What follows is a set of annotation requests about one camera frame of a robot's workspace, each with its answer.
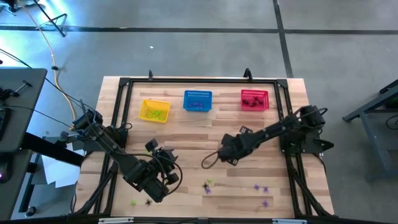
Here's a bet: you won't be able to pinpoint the orange floor cable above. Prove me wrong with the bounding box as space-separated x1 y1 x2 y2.
18 0 78 130

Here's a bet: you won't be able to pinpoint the white paper sheets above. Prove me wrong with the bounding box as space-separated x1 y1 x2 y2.
40 148 86 189

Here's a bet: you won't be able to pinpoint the red plastic basket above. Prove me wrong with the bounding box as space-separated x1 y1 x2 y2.
240 89 271 112

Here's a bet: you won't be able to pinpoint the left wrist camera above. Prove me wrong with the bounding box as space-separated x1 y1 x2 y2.
144 138 160 152

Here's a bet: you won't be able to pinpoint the black support beam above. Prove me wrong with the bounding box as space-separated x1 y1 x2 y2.
21 132 85 167

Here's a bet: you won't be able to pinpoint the blue-grey metal table frame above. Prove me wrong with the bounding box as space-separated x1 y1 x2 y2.
341 79 398 182

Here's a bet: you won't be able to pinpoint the black stand legs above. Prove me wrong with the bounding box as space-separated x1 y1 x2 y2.
32 0 68 37

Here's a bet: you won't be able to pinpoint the dark grey side desk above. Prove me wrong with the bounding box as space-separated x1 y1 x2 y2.
0 67 48 220

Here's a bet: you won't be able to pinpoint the yellow plastic basket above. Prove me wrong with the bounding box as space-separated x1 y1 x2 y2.
138 99 172 124

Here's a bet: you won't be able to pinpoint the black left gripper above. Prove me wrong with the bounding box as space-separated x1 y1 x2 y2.
156 148 180 171

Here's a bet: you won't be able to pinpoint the blue plastic basket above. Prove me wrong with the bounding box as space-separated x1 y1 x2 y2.
182 90 213 113

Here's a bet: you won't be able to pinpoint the silver aluminium bracket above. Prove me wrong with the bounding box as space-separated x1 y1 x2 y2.
98 217 134 224
272 218 308 224

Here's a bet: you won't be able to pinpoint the black desk clamp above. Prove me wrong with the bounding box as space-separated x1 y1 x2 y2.
0 80 33 101

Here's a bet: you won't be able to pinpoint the black aluminium table frame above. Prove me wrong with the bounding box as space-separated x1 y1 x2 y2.
73 67 335 218

